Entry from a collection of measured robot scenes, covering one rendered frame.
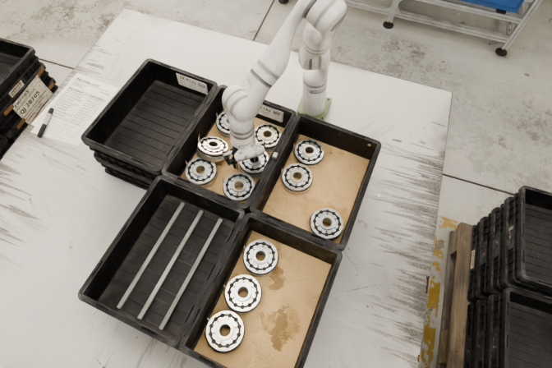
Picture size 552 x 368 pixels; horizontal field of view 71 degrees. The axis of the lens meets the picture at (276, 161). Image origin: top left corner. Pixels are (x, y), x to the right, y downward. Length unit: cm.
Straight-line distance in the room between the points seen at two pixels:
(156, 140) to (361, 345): 95
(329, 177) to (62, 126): 107
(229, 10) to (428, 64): 152
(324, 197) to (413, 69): 181
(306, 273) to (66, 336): 74
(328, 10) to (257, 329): 84
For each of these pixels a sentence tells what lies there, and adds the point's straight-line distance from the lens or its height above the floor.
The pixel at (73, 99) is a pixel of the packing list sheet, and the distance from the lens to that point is 183.
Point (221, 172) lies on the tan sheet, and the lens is 132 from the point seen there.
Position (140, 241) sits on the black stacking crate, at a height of 83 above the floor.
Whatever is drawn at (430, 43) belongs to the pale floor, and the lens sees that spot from 319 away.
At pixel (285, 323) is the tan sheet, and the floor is 83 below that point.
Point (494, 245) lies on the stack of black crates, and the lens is 196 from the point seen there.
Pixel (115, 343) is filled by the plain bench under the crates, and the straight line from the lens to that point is 136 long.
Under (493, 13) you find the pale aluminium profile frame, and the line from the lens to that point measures 312.
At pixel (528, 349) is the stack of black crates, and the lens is 190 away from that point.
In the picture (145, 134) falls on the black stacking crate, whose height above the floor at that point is 83.
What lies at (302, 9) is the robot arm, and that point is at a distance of 99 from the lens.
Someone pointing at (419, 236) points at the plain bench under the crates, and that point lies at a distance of 147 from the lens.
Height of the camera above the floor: 198
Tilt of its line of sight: 59 degrees down
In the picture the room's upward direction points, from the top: 3 degrees clockwise
